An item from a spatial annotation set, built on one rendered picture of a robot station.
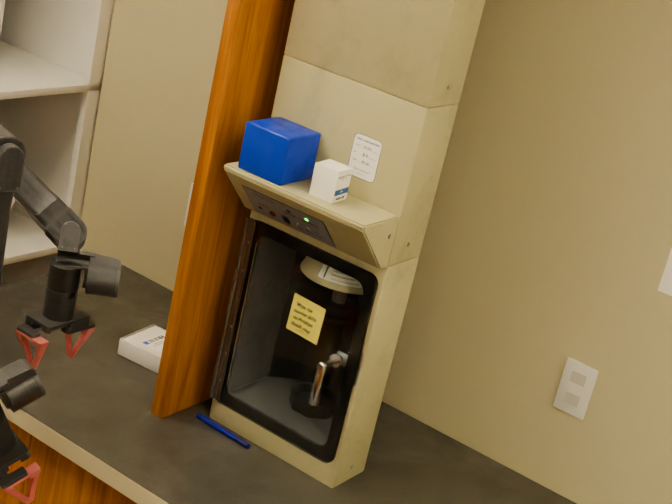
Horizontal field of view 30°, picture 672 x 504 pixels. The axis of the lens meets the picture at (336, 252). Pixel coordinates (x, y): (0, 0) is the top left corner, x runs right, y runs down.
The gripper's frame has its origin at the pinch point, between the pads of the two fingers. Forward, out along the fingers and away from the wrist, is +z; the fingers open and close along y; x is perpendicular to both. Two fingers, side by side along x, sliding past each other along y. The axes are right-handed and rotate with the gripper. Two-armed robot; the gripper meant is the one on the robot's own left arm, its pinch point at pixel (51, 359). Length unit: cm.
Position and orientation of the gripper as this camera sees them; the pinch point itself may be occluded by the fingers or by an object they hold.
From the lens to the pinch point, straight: 238.9
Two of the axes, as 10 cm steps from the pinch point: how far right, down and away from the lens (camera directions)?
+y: 5.7, -1.7, 8.0
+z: -2.1, 9.2, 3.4
